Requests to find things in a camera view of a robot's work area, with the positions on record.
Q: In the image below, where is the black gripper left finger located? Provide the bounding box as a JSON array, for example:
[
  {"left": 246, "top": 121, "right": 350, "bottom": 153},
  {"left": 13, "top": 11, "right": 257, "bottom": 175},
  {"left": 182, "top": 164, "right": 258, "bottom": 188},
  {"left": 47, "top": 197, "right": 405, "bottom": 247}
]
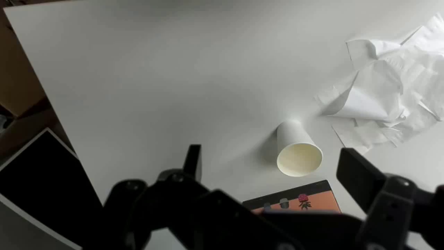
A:
[{"left": 182, "top": 143, "right": 204, "bottom": 184}]

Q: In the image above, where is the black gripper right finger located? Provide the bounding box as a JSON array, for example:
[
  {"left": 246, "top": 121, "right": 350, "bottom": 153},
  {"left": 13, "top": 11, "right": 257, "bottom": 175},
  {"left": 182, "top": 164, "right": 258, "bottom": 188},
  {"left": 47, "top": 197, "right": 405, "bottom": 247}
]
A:
[{"left": 336, "top": 147, "right": 389, "bottom": 214}]

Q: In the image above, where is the orange tissue box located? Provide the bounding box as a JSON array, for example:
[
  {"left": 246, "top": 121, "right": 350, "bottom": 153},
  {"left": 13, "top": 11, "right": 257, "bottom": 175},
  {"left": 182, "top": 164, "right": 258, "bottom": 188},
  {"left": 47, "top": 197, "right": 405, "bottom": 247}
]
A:
[{"left": 241, "top": 179, "right": 343, "bottom": 215}]

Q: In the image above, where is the white paper cup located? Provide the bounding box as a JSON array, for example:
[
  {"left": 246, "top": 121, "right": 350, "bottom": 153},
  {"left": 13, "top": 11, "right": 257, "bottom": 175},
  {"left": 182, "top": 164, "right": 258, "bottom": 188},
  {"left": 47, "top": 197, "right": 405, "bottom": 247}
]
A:
[{"left": 275, "top": 120, "right": 325, "bottom": 178}]

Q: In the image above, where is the crumpled white plastic bag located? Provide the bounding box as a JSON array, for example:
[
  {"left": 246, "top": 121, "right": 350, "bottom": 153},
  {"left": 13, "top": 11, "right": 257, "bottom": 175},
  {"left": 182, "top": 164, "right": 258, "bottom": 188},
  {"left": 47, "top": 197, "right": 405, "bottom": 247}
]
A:
[{"left": 316, "top": 13, "right": 444, "bottom": 157}]

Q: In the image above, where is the black panel with white edge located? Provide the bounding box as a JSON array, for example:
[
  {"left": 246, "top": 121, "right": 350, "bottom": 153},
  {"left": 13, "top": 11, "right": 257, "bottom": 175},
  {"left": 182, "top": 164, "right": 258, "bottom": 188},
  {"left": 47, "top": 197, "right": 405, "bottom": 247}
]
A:
[{"left": 0, "top": 128, "right": 106, "bottom": 250}]

